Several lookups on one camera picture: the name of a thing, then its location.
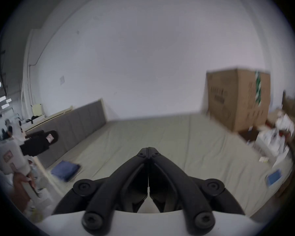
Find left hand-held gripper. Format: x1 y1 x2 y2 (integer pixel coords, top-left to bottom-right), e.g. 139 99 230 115
0 130 59 176

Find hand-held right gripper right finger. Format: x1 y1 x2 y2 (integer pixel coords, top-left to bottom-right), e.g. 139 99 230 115
149 147 245 234

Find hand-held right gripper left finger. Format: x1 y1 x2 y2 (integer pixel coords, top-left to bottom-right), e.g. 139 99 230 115
52 147 150 234

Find person's left hand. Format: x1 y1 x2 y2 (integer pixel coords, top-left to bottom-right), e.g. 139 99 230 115
12 172 38 199

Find folded dark blue garment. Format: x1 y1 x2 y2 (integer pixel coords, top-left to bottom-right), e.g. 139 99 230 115
50 161 81 183

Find grey padded headboard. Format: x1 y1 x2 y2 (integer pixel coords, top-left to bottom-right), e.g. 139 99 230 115
25 98 108 169

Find bed with beige sheet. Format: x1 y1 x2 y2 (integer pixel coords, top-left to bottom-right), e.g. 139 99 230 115
38 113 295 218

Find heap of white bags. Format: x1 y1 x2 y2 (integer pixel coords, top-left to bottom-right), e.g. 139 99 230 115
254 109 295 167

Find large brown cardboard carton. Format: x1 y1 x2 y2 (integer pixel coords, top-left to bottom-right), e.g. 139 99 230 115
206 68 271 132

